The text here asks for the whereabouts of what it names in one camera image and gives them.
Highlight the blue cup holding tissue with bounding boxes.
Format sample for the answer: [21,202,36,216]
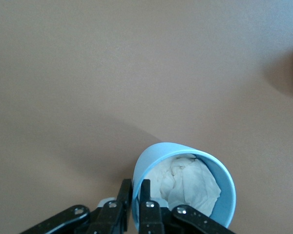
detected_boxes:
[131,142,236,234]

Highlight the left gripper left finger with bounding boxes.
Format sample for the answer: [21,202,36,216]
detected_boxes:
[21,178,133,234]

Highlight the white tissue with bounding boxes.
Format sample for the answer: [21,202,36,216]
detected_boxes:
[144,153,223,218]

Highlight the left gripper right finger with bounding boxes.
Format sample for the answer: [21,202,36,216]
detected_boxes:
[138,179,235,234]

